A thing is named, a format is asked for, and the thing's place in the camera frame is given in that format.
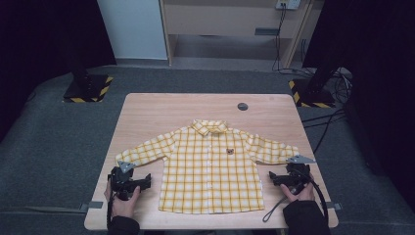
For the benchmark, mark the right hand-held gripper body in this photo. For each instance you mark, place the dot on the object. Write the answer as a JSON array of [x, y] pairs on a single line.
[[297, 173]]

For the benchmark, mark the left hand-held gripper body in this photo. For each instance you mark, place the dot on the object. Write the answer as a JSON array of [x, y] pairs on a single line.
[[122, 181]]

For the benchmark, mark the yellow plaid shirt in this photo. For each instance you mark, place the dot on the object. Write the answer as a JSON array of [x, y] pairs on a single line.
[[208, 169]]

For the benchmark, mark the person's right hand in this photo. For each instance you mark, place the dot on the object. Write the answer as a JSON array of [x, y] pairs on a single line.
[[305, 195]]

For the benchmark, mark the person's left hand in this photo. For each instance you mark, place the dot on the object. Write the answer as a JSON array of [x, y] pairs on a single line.
[[122, 207]]

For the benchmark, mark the black stand with striped base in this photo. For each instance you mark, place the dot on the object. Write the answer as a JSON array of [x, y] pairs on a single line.
[[313, 94], [86, 89]]

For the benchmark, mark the gray round table grommet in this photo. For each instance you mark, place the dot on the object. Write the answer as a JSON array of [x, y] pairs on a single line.
[[242, 106]]

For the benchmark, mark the dark curtain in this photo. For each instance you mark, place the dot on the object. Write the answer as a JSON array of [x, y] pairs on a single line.
[[39, 49], [378, 81]]

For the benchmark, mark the gray desk label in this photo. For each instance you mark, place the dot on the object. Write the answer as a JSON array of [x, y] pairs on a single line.
[[267, 31]]

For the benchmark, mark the white panel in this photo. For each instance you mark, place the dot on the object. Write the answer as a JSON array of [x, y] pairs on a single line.
[[133, 29]]

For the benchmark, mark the white power strip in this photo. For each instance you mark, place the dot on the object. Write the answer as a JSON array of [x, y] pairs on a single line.
[[288, 4]]

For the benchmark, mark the gray table edge bracket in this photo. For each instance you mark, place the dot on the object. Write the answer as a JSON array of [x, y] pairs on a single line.
[[336, 206], [93, 205]]

